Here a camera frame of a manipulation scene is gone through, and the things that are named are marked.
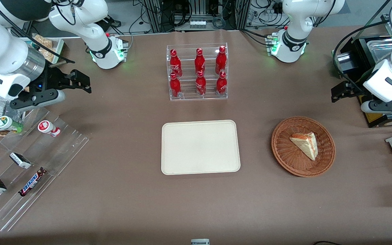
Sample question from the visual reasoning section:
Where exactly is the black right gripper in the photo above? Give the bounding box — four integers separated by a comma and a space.
39, 66, 92, 94

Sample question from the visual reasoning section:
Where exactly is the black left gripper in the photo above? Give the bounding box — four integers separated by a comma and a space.
331, 66, 376, 103

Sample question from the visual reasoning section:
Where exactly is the triangular sandwich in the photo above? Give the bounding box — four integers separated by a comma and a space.
290, 132, 319, 161

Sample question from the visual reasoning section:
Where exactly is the metal tray with bread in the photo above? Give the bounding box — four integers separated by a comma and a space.
22, 33, 65, 65

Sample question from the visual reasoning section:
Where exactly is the round brown wicker basket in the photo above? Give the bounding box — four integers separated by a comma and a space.
271, 116, 336, 178

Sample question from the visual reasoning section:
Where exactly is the cream rectangular tray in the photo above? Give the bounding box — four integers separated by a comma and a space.
161, 120, 241, 176

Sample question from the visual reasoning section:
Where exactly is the black food warmer machine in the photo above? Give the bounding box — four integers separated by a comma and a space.
331, 14, 392, 129

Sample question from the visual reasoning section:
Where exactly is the brown bread loaf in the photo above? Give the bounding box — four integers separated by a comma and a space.
32, 34, 55, 62

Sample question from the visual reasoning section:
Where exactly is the red-capped white yogurt bottle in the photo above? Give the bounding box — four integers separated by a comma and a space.
37, 120, 61, 138

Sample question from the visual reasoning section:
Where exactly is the clear acrylic stepped shelf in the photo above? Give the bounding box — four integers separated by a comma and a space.
0, 107, 91, 232

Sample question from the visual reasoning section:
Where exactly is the clear plastic water bottle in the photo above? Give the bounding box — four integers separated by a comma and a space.
0, 93, 23, 129

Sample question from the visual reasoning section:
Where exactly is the green-capped white yogurt bottle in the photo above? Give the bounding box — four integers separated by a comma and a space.
0, 115, 24, 133

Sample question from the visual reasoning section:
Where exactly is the red cola bottle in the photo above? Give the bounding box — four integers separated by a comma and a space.
215, 46, 227, 75
195, 70, 207, 96
169, 49, 183, 78
169, 73, 182, 99
216, 71, 228, 95
195, 48, 206, 76

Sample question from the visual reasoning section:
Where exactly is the clear acrylic bottle rack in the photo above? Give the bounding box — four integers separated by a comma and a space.
166, 43, 228, 101

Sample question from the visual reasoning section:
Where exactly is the Snickers chocolate bar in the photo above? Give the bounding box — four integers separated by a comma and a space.
18, 167, 48, 197

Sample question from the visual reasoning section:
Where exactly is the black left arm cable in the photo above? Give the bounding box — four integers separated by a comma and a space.
332, 19, 392, 89

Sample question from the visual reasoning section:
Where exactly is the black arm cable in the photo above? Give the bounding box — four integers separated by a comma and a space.
0, 0, 76, 64
332, 19, 392, 89

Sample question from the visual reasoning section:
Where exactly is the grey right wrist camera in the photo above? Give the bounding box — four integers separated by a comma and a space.
10, 89, 66, 112

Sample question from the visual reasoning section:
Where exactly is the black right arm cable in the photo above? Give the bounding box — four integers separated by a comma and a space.
0, 0, 76, 64

